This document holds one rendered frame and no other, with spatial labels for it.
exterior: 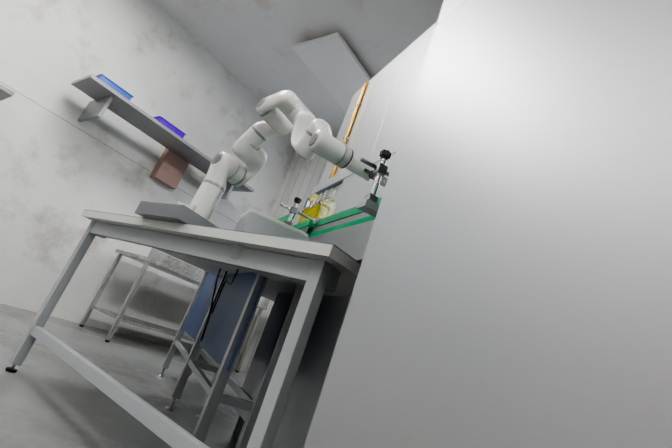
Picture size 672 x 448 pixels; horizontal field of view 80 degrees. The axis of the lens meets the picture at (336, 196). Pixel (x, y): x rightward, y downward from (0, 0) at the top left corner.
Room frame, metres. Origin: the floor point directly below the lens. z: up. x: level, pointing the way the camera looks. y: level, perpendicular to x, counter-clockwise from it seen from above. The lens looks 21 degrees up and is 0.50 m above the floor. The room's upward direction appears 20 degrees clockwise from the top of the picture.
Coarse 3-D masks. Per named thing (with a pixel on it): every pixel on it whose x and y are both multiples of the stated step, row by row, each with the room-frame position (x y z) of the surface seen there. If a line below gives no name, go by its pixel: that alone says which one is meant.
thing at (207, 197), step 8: (208, 184) 1.54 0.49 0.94; (200, 192) 1.55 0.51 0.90; (208, 192) 1.54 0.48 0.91; (216, 192) 1.56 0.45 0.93; (192, 200) 1.56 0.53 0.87; (200, 200) 1.54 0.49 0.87; (208, 200) 1.55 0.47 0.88; (216, 200) 1.57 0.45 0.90; (192, 208) 1.53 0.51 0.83; (200, 208) 1.54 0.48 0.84; (208, 208) 1.56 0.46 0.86; (208, 216) 1.57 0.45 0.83
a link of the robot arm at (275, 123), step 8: (272, 112) 1.39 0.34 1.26; (280, 112) 1.41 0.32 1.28; (264, 120) 1.44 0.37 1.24; (272, 120) 1.42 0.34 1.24; (280, 120) 1.42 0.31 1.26; (288, 120) 1.44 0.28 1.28; (256, 128) 1.49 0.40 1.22; (264, 128) 1.48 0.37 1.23; (272, 128) 1.46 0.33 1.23; (280, 128) 1.45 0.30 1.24; (288, 128) 1.45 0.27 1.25; (264, 136) 1.50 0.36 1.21; (272, 136) 1.52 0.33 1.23
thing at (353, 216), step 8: (352, 208) 1.28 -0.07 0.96; (328, 216) 1.46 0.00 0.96; (336, 216) 1.39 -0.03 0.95; (344, 216) 1.32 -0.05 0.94; (352, 216) 1.27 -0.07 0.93; (360, 216) 1.21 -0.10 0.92; (368, 216) 1.15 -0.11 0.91; (312, 224) 1.60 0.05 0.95; (320, 224) 1.51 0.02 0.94; (328, 224) 1.44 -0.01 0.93; (336, 224) 1.37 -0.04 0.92; (344, 224) 1.30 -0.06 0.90; (352, 224) 1.24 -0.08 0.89; (312, 232) 1.57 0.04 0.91; (320, 232) 1.48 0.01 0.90
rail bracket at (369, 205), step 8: (384, 152) 0.91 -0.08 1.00; (360, 160) 0.90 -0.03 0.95; (384, 160) 0.91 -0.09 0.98; (376, 168) 0.91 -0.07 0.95; (384, 168) 0.91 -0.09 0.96; (376, 176) 0.91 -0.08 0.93; (376, 184) 0.91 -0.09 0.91; (376, 192) 0.92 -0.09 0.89; (368, 200) 0.90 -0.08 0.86; (376, 200) 0.91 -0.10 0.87; (360, 208) 0.92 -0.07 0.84; (368, 208) 0.90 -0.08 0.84; (376, 208) 0.91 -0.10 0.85
